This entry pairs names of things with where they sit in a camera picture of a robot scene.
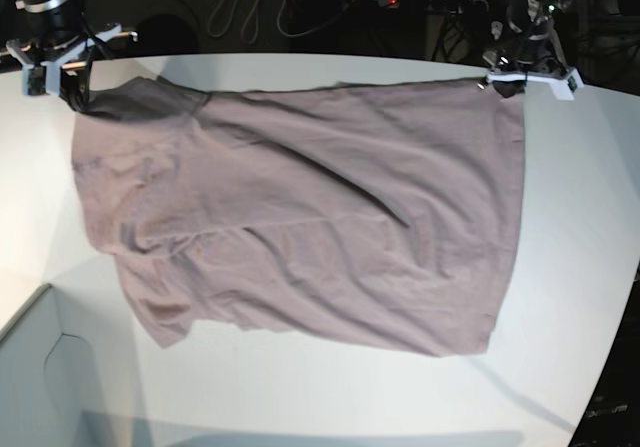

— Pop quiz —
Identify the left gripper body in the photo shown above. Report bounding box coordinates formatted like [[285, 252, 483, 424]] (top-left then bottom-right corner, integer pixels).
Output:
[[478, 31, 578, 89]]

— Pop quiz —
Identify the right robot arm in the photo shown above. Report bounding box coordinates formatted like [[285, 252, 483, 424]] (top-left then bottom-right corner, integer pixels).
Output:
[[1, 0, 139, 112]]

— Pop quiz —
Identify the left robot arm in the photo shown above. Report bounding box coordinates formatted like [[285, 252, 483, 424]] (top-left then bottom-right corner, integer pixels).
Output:
[[477, 0, 584, 101]]

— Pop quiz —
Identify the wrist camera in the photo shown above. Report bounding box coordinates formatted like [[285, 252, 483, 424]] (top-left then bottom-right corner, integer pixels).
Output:
[[22, 65, 60, 97], [550, 68, 584, 101]]

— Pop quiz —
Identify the grey looped cable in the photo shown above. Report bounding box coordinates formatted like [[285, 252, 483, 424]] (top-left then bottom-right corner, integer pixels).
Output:
[[207, 0, 266, 44]]

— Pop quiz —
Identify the mauve t-shirt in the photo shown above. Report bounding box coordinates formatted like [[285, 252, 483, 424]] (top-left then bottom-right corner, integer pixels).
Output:
[[71, 78, 525, 357]]

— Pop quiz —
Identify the black power strip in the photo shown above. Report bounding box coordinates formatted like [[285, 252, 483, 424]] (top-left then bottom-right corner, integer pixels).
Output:
[[377, 0, 490, 15]]

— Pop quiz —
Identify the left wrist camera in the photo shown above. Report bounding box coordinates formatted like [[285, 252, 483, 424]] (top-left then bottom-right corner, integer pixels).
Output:
[[550, 68, 584, 101]]

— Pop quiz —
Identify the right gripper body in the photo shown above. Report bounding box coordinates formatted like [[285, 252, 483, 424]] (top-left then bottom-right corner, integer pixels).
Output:
[[4, 24, 138, 79]]

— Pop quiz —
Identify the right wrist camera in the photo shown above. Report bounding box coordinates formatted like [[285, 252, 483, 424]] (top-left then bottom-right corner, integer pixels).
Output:
[[22, 65, 60, 97]]

